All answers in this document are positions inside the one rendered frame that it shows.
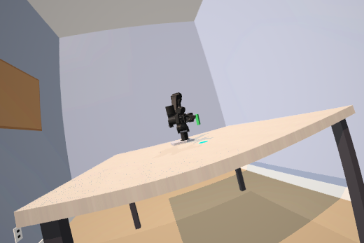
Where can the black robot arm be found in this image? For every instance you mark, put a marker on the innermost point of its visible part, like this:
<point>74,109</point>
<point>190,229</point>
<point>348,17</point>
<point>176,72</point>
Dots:
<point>174,109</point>

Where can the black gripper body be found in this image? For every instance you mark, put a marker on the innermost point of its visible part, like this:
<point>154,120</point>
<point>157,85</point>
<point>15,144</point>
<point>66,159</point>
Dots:
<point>178,119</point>

